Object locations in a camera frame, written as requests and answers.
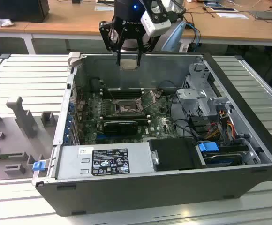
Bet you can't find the blue cable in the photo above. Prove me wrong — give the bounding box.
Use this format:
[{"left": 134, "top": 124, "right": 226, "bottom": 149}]
[{"left": 185, "top": 22, "right": 201, "bottom": 51}]

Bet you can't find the crumpled white paper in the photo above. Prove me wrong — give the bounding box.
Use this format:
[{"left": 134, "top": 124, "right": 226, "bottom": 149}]
[{"left": 0, "top": 13, "right": 15, "bottom": 29}]

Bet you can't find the hard disk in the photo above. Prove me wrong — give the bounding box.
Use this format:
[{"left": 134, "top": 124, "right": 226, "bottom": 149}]
[{"left": 203, "top": 152, "right": 244, "bottom": 167}]

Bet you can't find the flat phone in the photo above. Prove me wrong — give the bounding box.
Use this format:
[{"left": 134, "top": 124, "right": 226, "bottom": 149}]
[{"left": 208, "top": 6, "right": 239, "bottom": 12}]

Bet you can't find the thick black wire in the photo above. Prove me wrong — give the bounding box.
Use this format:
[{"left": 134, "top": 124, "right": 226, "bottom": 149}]
[{"left": 170, "top": 93, "right": 199, "bottom": 139}]

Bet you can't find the black camera bracket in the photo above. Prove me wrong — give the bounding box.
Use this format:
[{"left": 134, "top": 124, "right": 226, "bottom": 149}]
[{"left": 146, "top": 0, "right": 187, "bottom": 24}]

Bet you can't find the silver power supply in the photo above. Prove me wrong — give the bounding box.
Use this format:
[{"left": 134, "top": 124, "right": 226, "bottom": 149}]
[{"left": 56, "top": 142, "right": 160, "bottom": 180}]

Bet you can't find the black computer box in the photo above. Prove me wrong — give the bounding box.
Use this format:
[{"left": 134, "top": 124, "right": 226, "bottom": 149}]
[{"left": 0, "top": 0, "right": 50, "bottom": 23}]

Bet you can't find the low-profile graphics card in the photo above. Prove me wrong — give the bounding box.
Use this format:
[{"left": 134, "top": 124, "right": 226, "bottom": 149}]
[{"left": 103, "top": 120, "right": 138, "bottom": 137}]

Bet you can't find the CPU socket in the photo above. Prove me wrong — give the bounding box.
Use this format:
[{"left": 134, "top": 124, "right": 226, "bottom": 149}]
[{"left": 112, "top": 97, "right": 147, "bottom": 116}]

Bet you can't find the black fan shroud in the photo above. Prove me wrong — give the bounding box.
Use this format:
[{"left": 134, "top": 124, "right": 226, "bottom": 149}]
[{"left": 147, "top": 137, "right": 204, "bottom": 171}]

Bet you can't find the pale blue teach pendant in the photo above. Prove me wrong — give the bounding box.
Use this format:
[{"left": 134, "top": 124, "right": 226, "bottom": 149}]
[{"left": 160, "top": 22, "right": 187, "bottom": 52}]

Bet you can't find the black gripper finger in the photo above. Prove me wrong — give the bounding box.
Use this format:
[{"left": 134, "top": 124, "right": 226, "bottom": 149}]
[
  {"left": 99, "top": 20, "right": 128, "bottom": 66},
  {"left": 135, "top": 29, "right": 161, "bottom": 67}
]

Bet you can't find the coloured wire bundle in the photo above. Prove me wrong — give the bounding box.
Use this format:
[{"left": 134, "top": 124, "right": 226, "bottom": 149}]
[{"left": 206, "top": 110, "right": 237, "bottom": 141}]

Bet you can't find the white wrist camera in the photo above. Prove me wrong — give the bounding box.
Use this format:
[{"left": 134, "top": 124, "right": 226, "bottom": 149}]
[{"left": 142, "top": 9, "right": 172, "bottom": 38}]

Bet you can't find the silver drive cage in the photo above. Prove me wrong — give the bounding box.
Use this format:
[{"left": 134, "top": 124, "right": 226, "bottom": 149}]
[{"left": 175, "top": 61, "right": 235, "bottom": 124}]

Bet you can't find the dark desk pad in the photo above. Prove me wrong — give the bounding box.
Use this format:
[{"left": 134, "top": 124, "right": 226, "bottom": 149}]
[{"left": 248, "top": 10, "right": 272, "bottom": 22}]

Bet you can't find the white paper sheet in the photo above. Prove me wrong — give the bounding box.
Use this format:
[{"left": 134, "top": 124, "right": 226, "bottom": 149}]
[{"left": 215, "top": 11, "right": 249, "bottom": 20}]

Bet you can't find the thin black wire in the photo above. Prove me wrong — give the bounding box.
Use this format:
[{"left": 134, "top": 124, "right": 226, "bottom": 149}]
[{"left": 159, "top": 80, "right": 177, "bottom": 91}]

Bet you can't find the grey parts rack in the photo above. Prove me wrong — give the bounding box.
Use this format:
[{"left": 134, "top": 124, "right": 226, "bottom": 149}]
[{"left": 0, "top": 96, "right": 61, "bottom": 182}]

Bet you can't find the wooden desk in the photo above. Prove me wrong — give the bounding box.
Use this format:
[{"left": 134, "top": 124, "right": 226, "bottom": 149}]
[{"left": 0, "top": 0, "right": 272, "bottom": 54}]

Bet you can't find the green motherboard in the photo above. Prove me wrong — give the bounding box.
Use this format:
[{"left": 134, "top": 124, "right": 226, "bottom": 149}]
[{"left": 74, "top": 90, "right": 193, "bottom": 146}]

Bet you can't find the black PC case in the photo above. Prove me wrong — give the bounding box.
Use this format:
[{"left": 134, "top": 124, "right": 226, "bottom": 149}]
[{"left": 31, "top": 52, "right": 272, "bottom": 218}]

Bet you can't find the metal socket cover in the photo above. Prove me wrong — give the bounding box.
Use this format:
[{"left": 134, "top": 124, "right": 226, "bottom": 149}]
[{"left": 137, "top": 90, "right": 160, "bottom": 111}]

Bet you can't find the blue case latch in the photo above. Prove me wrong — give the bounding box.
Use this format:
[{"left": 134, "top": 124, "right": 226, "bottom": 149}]
[{"left": 32, "top": 161, "right": 45, "bottom": 171}]

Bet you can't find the blue disk carrier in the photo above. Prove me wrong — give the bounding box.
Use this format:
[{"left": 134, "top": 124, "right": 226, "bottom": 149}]
[{"left": 198, "top": 141, "right": 219, "bottom": 154}]

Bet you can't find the silver CPU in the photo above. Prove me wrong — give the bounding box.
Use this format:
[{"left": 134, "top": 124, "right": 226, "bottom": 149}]
[{"left": 120, "top": 59, "right": 139, "bottom": 71}]

